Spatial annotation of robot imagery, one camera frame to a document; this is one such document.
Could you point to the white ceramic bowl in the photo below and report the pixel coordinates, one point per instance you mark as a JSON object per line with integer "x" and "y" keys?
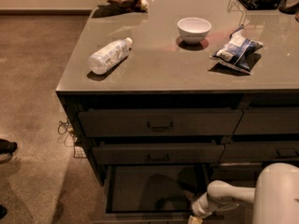
{"x": 193, "y": 30}

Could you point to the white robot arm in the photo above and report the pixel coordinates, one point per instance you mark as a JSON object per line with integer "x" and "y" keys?
{"x": 275, "y": 197}

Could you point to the black shoe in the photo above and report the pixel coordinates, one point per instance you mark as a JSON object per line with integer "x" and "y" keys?
{"x": 7, "y": 149}

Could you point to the blue white chip bag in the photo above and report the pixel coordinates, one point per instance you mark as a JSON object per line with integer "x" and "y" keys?
{"x": 234, "y": 53}

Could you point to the dark round object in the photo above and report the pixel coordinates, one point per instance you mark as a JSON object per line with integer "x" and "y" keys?
{"x": 288, "y": 6}

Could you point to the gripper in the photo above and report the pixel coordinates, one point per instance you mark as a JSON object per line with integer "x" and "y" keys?
{"x": 198, "y": 207}

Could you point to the clear plastic water bottle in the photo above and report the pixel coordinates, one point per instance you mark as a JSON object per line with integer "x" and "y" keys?
{"x": 107, "y": 57}

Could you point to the dark drawer cabinet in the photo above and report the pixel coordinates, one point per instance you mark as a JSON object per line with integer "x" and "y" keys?
{"x": 162, "y": 71}

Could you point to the black shoe tip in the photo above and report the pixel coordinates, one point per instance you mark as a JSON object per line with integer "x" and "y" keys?
{"x": 3, "y": 211}

